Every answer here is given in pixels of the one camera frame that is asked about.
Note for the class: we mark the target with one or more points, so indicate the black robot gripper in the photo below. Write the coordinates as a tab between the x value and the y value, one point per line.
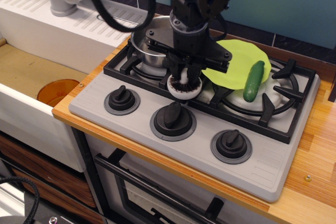
189	47

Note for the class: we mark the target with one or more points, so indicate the white toy mushroom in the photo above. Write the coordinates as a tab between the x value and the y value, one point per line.
182	89

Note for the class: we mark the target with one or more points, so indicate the lime green plastic plate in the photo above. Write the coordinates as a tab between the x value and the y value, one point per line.
244	56

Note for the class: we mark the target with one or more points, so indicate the green toy pickle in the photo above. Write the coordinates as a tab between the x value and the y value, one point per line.
253	81

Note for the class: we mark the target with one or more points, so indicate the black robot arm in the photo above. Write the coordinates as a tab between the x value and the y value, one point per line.
193	12

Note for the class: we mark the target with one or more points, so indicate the stainless steel pot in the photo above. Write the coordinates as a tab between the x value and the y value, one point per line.
141	47

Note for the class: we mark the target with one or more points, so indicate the black middle stove knob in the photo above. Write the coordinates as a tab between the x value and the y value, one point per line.
173	123

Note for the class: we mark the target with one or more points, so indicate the black stove knob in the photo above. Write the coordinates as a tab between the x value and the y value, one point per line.
231	147
173	123
122	101

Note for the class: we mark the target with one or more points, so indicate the black left stove knob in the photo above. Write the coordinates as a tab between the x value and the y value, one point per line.
122	101

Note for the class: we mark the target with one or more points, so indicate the black right stove knob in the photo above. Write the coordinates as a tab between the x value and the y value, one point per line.
231	147

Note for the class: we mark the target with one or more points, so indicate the grey toy stove top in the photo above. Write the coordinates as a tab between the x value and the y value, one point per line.
242	128

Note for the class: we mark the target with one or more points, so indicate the black left burner grate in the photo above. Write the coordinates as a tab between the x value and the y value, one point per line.
147	78

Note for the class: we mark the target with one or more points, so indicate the black burner grate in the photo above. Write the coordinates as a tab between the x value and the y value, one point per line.
282	104
147	78

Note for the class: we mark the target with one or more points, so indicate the black right burner grate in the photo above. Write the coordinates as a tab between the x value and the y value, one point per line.
282	104

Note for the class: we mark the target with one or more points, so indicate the white toy sink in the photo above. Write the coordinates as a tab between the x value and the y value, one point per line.
39	48

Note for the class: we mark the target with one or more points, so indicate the wooden drawer fronts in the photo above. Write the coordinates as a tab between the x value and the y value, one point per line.
59	186

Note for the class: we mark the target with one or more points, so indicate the oven door with black handle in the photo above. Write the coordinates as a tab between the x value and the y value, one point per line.
145	193

